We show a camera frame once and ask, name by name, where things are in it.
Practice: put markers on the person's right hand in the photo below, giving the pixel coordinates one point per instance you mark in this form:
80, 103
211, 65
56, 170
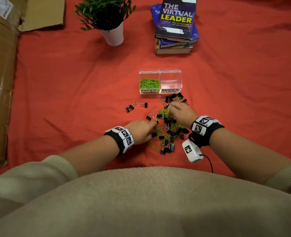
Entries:
183, 114

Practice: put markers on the person's left hand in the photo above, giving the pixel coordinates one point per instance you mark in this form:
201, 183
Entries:
140, 132

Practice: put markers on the small black binder clip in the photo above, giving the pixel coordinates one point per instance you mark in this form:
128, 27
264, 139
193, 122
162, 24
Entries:
146, 105
127, 110
131, 106

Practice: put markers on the pile of black binder clips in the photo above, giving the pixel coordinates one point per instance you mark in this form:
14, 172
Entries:
166, 150

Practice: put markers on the clear two-compartment plastic box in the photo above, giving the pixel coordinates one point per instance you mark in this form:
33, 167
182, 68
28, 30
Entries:
171, 80

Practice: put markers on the person's right forearm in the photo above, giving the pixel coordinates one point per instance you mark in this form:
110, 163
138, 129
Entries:
246, 155

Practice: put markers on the person's left forearm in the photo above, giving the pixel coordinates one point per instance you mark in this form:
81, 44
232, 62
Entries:
91, 155

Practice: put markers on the brown cardboard box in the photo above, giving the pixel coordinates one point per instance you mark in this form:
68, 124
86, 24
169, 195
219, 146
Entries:
0, 83

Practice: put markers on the black wristband with marker tiles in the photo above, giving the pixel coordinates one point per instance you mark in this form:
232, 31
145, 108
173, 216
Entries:
123, 136
202, 125

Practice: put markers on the red cloth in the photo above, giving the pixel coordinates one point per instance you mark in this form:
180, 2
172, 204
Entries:
234, 96

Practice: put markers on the brown book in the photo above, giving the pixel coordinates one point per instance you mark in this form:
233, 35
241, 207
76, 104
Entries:
175, 50

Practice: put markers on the beige sweater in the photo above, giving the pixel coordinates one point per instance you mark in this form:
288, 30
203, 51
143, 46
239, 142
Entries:
148, 207

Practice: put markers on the dark purple book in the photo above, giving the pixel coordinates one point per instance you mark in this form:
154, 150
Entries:
176, 19

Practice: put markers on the blue book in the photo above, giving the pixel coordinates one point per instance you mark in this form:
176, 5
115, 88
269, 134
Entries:
155, 12

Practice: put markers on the green plant in white pot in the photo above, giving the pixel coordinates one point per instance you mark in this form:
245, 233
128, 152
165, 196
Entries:
103, 12

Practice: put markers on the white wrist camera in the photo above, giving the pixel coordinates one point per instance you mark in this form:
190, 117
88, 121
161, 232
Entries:
192, 150

